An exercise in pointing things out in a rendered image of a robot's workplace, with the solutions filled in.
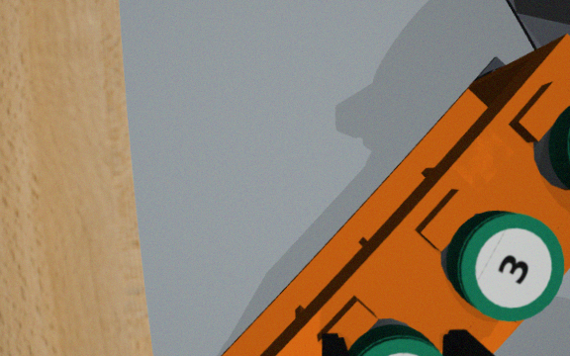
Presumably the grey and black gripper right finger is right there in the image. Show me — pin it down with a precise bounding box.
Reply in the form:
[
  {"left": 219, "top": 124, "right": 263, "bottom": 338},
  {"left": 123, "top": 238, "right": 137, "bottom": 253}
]
[{"left": 442, "top": 329, "right": 495, "bottom": 356}]

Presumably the grey button housing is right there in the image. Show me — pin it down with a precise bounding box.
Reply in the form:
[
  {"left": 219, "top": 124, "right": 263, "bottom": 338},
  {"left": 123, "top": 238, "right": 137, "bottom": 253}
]
[{"left": 506, "top": 0, "right": 570, "bottom": 50}]

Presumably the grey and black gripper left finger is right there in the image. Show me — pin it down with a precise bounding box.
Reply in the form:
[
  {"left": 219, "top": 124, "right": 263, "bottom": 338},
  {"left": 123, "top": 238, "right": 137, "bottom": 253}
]
[{"left": 322, "top": 333, "right": 349, "bottom": 356}]

